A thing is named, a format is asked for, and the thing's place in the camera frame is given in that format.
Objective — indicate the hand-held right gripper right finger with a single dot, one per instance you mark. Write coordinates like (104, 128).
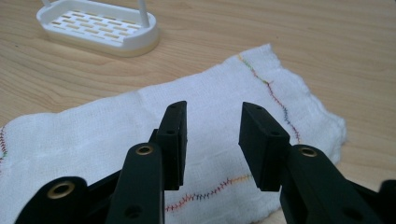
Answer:
(280, 155)

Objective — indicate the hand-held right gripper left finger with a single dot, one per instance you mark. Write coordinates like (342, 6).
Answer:
(149, 174)

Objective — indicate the white cloth with colourful stitching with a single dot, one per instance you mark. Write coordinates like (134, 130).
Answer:
(93, 130)

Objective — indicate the white slotted plastic tray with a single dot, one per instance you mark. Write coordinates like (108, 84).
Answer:
(102, 26)

